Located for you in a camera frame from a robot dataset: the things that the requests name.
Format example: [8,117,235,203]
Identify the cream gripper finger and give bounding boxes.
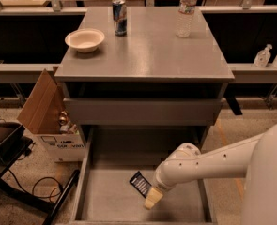
[144,187,163,210]

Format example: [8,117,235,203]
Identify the dark blue snack bar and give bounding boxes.
[130,172,151,198]

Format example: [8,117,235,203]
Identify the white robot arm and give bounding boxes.
[145,124,277,225]

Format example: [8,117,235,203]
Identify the open grey middle drawer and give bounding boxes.
[70,126,217,225]

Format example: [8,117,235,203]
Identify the closed grey top drawer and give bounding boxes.
[64,97,222,126]

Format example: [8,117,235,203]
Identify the grey drawer cabinet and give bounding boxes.
[55,7,234,152]

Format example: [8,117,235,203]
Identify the open cardboard box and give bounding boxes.
[17,70,85,162]

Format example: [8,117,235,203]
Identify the black table on left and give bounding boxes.
[0,130,80,225]

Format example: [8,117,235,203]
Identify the white paper bowl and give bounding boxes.
[65,28,105,53]

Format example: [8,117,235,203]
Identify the blue energy drink can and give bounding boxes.
[112,0,127,36]

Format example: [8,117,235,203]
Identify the clear plastic water bottle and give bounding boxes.
[176,0,197,38]

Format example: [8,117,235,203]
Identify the black cable on floor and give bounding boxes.
[7,168,65,204]

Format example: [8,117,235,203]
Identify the grey metal rail shelf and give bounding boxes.
[0,64,277,83]

